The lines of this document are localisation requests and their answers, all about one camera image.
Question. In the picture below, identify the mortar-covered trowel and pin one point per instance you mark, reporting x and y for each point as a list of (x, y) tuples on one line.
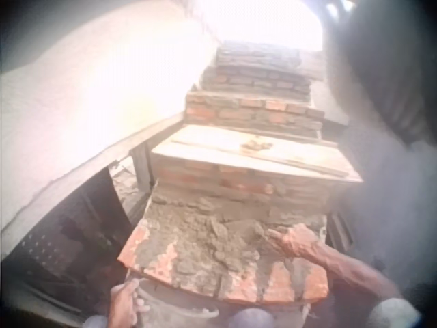
[(254, 235)]

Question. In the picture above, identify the person's right hand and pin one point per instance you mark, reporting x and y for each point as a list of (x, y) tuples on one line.
[(299, 242)]

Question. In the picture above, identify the red brick step with mortar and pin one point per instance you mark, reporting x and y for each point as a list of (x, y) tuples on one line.
[(283, 283)]

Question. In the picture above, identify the wooden plank board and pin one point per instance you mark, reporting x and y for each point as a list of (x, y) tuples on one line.
[(252, 153)]

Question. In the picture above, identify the wet grey mortar layer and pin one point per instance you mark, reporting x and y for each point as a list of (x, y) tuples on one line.
[(205, 239)]

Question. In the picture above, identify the person's right fingers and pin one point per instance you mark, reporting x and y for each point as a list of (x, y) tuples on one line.
[(278, 235)]

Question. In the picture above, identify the brick step under planks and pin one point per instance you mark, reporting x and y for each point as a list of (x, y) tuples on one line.
[(218, 181)]

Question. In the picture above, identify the grey mortar bucket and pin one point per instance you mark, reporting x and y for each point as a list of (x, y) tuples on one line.
[(177, 307)]

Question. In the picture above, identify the bare brick step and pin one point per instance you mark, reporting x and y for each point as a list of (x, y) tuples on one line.
[(252, 80), (252, 112), (256, 54)]

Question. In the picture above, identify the dark metal frame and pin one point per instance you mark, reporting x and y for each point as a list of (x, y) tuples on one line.
[(78, 235)]

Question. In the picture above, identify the person's legs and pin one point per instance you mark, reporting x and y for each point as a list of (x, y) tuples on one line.
[(249, 319)]

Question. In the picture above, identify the person's left hand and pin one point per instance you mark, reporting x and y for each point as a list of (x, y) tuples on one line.
[(124, 302)]

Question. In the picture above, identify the person's left fingers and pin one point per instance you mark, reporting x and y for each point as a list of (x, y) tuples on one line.
[(131, 290)]

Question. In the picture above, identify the small mortar lump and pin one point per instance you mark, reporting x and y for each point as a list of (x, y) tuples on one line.
[(256, 144)]

